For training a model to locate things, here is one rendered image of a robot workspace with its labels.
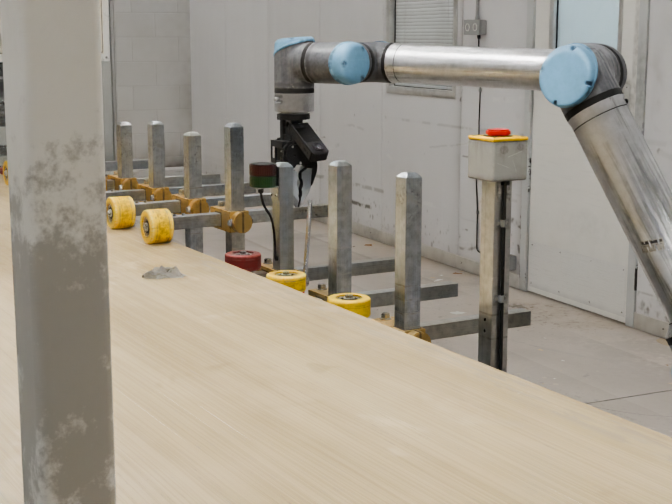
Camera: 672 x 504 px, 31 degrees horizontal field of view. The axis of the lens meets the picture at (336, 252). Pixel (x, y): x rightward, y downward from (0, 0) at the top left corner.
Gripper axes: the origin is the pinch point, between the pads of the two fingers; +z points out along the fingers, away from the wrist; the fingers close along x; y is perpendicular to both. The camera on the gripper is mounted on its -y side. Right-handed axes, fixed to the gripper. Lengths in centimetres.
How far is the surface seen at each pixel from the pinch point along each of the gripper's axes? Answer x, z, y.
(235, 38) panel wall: -315, -34, 709
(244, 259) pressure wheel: 17.2, 10.5, -7.0
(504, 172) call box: 9, -16, -87
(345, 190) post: 7.6, -7.0, -34.0
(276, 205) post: 9.6, -0.8, -7.6
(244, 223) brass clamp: 7.5, 6.2, 13.3
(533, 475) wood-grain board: 45, 11, -139
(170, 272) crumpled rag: 38.6, 9.4, -17.7
